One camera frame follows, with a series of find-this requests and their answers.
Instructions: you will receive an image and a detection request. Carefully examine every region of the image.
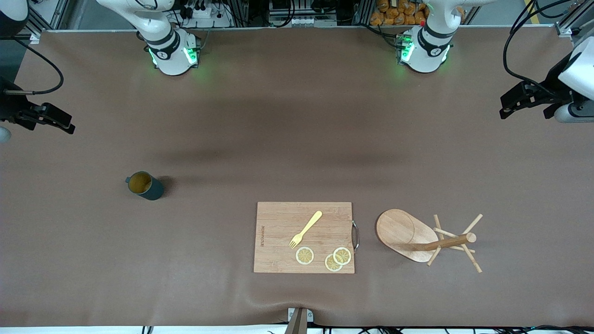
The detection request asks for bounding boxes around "pile of orange bread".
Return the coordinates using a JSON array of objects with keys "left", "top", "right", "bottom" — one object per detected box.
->
[{"left": 370, "top": 0, "right": 430, "bottom": 26}]

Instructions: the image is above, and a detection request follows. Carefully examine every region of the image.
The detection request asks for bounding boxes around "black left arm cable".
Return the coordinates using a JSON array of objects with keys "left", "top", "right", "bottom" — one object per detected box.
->
[{"left": 504, "top": 0, "right": 581, "bottom": 96}]

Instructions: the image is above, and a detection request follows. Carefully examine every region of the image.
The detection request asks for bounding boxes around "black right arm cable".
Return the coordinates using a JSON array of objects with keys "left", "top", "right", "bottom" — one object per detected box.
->
[{"left": 4, "top": 38, "right": 64, "bottom": 96}]

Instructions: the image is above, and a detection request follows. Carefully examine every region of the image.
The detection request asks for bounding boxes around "dark teal cup yellow inside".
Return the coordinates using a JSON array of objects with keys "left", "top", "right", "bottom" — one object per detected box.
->
[{"left": 125, "top": 171, "right": 164, "bottom": 201}]

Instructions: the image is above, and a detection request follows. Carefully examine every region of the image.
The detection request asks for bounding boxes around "bamboo cutting board metal handle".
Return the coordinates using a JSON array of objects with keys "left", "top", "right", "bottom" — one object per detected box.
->
[{"left": 253, "top": 201, "right": 360, "bottom": 274}]

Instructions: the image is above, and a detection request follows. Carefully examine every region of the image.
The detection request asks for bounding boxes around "brown table cover mat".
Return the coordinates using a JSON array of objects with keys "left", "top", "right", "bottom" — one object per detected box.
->
[{"left": 0, "top": 27, "right": 594, "bottom": 328}]

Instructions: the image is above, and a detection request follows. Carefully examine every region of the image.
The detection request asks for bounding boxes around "aluminium frame profile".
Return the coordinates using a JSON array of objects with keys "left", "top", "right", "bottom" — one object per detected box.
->
[
  {"left": 555, "top": 0, "right": 594, "bottom": 38},
  {"left": 28, "top": 0, "right": 70, "bottom": 42}
]

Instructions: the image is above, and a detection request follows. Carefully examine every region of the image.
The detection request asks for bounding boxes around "yellow plastic fork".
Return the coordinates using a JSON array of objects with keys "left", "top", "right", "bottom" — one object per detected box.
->
[{"left": 289, "top": 211, "right": 323, "bottom": 250}]

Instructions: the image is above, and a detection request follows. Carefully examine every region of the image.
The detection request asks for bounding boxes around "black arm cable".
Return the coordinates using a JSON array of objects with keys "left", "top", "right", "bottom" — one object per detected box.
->
[
  {"left": 4, "top": 38, "right": 64, "bottom": 96},
  {"left": 504, "top": 0, "right": 581, "bottom": 96}
]

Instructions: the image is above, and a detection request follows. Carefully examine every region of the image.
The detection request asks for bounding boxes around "wooden mug tree rack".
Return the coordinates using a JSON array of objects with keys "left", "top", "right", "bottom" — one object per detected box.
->
[{"left": 375, "top": 209, "right": 484, "bottom": 274}]

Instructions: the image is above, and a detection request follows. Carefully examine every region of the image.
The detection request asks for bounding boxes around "white power strip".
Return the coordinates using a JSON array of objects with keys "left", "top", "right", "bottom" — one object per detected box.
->
[{"left": 179, "top": 4, "right": 234, "bottom": 28}]

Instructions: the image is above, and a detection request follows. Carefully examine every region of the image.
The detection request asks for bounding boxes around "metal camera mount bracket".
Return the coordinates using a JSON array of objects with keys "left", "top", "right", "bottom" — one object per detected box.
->
[{"left": 284, "top": 307, "right": 315, "bottom": 334}]

